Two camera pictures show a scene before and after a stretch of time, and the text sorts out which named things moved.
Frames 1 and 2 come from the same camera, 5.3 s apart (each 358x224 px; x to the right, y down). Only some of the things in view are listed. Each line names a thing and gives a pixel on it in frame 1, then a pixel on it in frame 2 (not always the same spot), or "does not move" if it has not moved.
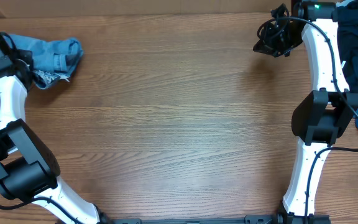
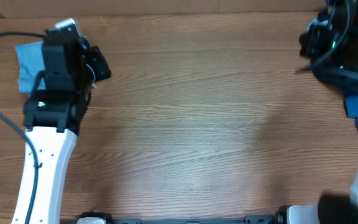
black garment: [357, 42] does not move
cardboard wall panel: [243, 7] does not move
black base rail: [250, 219] does not move
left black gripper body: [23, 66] to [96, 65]
